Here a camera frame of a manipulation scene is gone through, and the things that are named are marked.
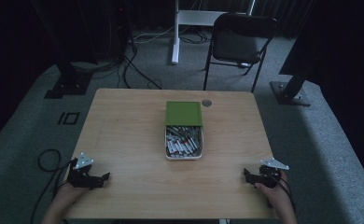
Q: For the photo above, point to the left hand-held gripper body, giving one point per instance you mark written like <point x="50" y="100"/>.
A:
<point x="80" y="177"/>

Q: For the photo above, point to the person's right hand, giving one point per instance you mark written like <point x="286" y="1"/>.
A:
<point x="273" y="195"/>

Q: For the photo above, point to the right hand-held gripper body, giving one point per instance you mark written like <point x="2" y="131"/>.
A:
<point x="270" y="174"/>

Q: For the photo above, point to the grey round table grommet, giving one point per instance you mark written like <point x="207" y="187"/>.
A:
<point x="206" y="103"/>

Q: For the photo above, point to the white box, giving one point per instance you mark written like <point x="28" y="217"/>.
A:
<point x="184" y="157"/>

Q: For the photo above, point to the person's left hand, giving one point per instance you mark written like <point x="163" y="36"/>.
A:
<point x="67" y="194"/>

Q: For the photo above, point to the white desk frame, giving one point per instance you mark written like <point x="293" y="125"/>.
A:
<point x="183" y="18"/>

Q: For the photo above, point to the pile of pens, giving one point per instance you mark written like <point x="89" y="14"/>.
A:
<point x="183" y="140"/>

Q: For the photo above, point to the black folding chair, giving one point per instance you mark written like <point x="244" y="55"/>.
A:
<point x="237" y="43"/>

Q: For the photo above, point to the green box lid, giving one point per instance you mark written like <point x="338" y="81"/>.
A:
<point x="183" y="113"/>

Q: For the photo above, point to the black metal stand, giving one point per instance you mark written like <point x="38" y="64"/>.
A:
<point x="290" y="90"/>
<point x="68" y="74"/>

